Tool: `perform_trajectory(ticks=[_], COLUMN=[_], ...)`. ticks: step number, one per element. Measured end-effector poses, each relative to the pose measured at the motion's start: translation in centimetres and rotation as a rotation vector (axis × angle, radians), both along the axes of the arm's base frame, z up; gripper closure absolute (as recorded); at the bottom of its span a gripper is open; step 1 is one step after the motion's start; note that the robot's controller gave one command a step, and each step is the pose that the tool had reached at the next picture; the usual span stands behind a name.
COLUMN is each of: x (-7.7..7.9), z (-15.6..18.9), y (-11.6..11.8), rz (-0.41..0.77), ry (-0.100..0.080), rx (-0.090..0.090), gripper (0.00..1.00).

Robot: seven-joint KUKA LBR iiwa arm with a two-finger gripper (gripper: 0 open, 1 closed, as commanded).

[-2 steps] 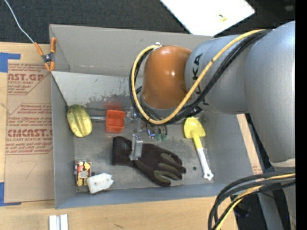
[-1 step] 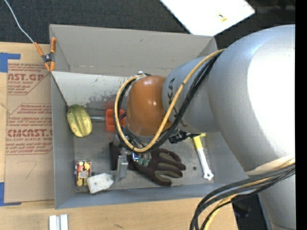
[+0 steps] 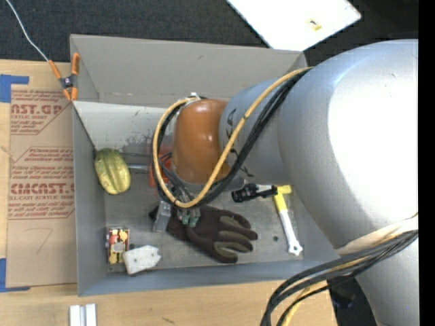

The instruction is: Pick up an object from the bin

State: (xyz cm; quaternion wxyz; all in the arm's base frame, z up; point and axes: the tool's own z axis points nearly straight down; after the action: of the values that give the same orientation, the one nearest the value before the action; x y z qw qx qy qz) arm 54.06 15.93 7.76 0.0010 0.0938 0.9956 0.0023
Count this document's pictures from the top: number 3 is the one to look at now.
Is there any white plastic block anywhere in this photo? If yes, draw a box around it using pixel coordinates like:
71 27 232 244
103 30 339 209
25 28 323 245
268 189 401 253
122 244 162 275

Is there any red and yellow packet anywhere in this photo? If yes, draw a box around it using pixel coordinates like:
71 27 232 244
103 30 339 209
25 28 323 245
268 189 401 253
105 226 131 266

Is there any dark brown glove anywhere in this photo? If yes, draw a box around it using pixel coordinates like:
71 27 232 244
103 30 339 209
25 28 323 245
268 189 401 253
165 204 259 264

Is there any yellow-green toy squash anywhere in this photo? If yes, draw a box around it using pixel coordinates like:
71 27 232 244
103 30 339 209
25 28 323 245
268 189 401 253
94 147 132 196

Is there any yellow and white tool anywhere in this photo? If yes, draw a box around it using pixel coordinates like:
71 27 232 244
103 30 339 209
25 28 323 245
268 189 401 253
273 184 304 257

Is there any brown cardboard board red print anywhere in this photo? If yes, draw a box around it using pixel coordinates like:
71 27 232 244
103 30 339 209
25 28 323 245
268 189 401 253
0 58 79 289

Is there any grey metal bin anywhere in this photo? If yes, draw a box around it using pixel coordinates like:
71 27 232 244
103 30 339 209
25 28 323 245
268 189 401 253
69 34 342 297

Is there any black cylinder on white bracket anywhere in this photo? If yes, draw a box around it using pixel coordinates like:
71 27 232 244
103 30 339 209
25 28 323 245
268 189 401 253
231 177 279 204

